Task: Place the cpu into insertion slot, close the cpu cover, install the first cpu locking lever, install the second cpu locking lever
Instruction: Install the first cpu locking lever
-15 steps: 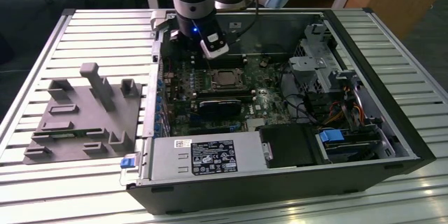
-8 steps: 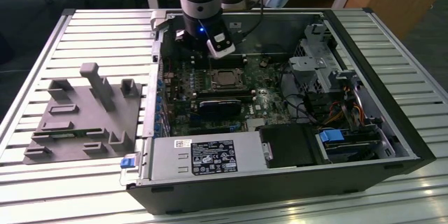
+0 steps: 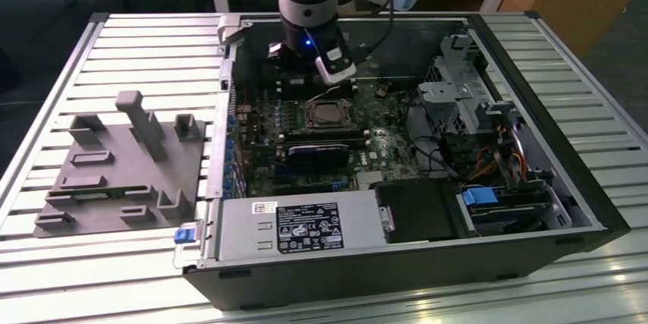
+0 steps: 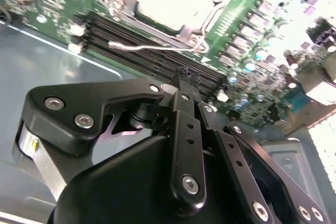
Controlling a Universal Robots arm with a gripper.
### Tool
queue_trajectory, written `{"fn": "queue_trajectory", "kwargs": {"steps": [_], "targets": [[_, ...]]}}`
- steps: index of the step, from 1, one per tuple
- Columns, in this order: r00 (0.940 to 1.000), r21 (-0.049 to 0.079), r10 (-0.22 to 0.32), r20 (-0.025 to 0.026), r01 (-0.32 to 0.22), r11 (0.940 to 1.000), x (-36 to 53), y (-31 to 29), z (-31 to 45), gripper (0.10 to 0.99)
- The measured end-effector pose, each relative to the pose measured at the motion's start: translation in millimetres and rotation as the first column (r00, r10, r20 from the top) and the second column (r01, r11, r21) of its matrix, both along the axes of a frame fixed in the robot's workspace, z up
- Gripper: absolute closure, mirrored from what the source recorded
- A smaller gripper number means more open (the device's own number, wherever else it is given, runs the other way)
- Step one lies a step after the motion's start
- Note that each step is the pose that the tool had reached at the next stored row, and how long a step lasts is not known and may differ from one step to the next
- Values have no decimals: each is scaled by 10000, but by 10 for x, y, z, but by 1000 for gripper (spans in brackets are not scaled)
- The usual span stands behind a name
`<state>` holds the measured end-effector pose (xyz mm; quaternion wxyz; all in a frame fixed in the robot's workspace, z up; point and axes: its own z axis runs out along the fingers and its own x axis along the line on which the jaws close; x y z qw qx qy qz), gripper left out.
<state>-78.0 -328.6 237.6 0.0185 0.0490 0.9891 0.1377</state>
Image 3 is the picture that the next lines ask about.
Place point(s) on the silver square CPU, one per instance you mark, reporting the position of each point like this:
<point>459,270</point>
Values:
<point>328,113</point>

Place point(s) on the black RAM slot bank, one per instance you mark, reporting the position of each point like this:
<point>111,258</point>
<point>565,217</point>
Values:
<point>296,90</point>
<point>324,138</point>

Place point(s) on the CPU socket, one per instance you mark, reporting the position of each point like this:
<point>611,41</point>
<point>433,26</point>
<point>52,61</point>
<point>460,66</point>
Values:
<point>305,128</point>

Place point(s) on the black graphics card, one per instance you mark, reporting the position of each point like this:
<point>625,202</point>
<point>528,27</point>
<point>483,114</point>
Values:
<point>316,157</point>

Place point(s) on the metal drive cage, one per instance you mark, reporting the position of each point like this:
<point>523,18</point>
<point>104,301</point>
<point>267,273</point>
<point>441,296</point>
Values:
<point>445,92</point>

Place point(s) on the green motherboard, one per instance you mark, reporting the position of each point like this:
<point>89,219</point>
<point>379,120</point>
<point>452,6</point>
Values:
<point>395,149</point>

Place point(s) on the silver chipset heatsink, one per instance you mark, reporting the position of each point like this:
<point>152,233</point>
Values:
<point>368,179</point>

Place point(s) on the grey parts rack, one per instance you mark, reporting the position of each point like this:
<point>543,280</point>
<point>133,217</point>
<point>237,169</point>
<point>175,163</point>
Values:
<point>127,172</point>

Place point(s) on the grey power supply unit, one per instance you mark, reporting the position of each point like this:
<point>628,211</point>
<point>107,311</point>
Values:
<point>243,225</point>

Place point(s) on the black fan shroud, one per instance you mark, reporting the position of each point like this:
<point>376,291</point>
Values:
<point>415,210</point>

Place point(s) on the blue disk carrier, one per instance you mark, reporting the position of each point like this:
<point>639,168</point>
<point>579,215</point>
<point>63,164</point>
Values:
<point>480,199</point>

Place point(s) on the blue case latch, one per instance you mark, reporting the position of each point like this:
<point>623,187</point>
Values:
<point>183,235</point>

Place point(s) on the black open PC case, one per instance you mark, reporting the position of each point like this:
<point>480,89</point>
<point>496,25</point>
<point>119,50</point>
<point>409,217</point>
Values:
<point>355,282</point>

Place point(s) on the small dark wrist camera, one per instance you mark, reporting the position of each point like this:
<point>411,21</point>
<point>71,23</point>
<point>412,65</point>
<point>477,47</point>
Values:
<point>275,52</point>

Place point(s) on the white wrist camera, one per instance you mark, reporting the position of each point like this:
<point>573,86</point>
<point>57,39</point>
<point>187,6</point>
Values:
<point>336,67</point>

